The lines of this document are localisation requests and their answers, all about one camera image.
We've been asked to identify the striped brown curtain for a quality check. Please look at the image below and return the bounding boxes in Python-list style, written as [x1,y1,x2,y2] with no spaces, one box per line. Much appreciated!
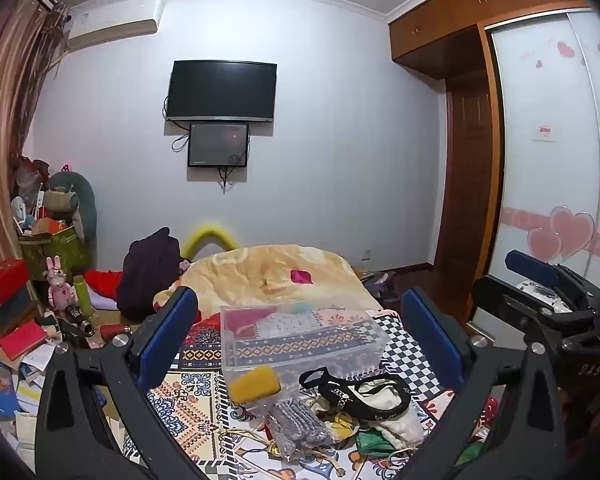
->
[0,0,72,283]

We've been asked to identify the green cloth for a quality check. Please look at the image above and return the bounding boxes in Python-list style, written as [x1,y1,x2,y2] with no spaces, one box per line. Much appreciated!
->
[355,429,397,457]

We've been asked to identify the purple item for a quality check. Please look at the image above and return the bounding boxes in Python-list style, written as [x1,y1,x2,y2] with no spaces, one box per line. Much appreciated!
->
[362,269,407,304]

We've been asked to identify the wooden wardrobe with sliding doors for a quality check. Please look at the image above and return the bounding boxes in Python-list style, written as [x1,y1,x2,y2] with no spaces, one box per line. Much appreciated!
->
[387,0,600,338]

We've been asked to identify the clear plastic storage box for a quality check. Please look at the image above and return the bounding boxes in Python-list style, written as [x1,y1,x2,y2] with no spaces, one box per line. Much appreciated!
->
[220,302,389,377]

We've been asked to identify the wooden door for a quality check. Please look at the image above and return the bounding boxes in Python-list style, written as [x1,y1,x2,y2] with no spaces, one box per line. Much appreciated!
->
[432,77,497,275]

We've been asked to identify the black cylinder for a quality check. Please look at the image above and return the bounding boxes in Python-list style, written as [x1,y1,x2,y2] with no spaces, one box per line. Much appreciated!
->
[62,304,96,337]

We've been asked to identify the pink bunny toy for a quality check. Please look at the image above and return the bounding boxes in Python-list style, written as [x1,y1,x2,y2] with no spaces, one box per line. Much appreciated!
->
[44,255,76,309]

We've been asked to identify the green storage bag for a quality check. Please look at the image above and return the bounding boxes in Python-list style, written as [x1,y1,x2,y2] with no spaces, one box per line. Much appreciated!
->
[18,224,89,274]

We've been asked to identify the red book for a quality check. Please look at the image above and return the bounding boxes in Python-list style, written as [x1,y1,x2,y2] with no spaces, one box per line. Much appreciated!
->
[0,320,49,361]

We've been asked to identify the green cylinder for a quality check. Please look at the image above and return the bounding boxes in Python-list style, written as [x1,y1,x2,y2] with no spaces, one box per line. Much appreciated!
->
[72,274,94,317]

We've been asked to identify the pile of papers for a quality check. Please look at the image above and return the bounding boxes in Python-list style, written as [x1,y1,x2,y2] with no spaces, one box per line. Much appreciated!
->
[0,340,63,463]

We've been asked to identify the cream bag with black straps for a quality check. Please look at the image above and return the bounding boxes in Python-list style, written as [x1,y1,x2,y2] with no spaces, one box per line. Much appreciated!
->
[298,366,425,449]

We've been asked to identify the gold cord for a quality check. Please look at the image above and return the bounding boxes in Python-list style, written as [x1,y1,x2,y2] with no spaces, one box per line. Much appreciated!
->
[219,427,352,477]

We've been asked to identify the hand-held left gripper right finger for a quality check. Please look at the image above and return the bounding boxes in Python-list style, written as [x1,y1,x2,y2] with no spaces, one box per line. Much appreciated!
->
[395,286,567,480]

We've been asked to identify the black jacket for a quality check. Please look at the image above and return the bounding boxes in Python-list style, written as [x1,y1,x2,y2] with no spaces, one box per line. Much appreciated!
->
[115,227,186,324]

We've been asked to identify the yellow sponge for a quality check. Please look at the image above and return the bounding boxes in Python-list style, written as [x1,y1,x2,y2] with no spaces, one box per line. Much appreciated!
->
[228,364,283,404]

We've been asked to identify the red cloth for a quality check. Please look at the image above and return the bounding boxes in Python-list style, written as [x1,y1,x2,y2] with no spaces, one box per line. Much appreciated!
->
[84,268,126,302]

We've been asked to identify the wall-mounted black television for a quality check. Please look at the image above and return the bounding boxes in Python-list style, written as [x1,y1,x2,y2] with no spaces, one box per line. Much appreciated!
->
[163,59,278,125]

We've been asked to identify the small black monitor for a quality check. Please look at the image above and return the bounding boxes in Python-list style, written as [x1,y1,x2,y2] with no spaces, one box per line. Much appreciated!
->
[187,122,251,168]

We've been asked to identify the colourful patterned bedsheet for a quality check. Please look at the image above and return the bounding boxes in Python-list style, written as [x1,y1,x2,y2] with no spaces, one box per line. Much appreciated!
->
[121,305,502,480]

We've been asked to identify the black monitor cable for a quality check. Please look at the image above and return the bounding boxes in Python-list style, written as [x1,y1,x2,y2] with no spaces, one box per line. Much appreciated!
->
[218,164,239,194]

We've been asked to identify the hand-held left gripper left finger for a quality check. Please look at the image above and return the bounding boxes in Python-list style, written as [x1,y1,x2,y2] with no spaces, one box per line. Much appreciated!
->
[35,286,200,480]

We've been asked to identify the white air conditioner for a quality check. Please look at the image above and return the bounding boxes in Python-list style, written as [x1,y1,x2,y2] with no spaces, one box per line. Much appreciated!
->
[67,0,165,52]

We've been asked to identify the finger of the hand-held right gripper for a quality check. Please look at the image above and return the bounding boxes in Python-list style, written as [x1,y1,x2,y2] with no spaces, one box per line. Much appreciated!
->
[472,275,600,346]
[504,250,600,303]

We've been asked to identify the red box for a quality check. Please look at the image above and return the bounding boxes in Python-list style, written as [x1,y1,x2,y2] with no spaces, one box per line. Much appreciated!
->
[0,258,31,307]

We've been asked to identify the beige fleece blanket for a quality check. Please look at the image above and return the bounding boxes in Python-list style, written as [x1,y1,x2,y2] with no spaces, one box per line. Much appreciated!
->
[152,243,387,327]

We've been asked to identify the yellow foam tube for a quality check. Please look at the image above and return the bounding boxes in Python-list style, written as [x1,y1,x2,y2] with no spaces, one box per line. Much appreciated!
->
[181,222,241,262]

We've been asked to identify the grey plush toy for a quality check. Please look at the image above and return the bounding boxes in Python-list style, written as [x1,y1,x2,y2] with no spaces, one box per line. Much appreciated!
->
[44,170,99,247]

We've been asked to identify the dark red cylinder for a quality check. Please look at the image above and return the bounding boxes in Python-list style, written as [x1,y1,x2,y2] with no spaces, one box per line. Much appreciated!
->
[98,323,131,342]

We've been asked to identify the grey knitted gloves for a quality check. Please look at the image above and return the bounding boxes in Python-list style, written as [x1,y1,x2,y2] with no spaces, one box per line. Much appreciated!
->
[264,397,330,462]

